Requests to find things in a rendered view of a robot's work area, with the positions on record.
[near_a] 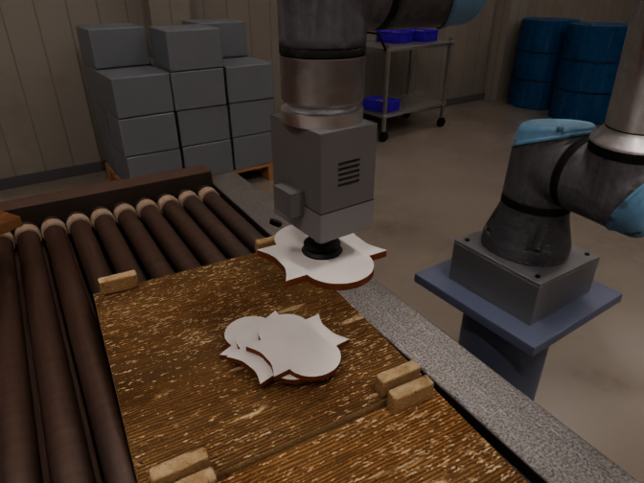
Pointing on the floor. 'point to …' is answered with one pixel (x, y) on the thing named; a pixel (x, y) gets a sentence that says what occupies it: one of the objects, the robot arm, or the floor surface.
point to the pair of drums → (566, 67)
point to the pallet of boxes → (179, 98)
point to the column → (513, 327)
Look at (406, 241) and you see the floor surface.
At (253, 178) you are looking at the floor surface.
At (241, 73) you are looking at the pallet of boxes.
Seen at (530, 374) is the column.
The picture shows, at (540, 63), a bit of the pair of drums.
